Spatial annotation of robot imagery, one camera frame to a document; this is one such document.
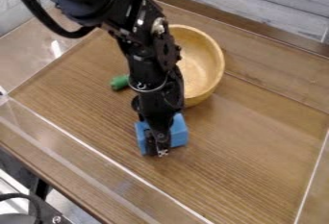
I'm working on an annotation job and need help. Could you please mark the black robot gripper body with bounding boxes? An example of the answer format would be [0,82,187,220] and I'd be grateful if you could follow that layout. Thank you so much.
[115,0,183,131]

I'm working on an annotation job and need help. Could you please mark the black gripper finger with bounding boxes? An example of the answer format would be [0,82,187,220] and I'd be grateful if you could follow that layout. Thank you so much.
[144,129,171,157]

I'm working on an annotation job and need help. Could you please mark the blue foam block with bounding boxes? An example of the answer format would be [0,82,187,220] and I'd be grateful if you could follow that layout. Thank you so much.
[135,113,188,156]

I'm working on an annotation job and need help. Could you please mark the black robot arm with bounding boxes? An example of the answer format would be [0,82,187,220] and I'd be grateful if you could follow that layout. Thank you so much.
[20,0,183,157]

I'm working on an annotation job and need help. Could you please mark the light wooden bowl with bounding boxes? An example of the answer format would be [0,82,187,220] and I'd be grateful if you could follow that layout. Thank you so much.
[170,24,225,108]

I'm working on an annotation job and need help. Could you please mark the small green cylinder toy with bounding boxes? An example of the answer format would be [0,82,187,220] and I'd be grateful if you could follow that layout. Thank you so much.
[109,75,128,91]

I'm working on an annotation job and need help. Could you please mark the black cable lower left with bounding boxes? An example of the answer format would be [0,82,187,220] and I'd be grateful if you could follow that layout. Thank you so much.
[0,192,44,224]

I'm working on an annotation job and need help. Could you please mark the black metal base plate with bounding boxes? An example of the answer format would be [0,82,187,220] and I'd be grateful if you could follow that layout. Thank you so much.
[28,203,73,224]

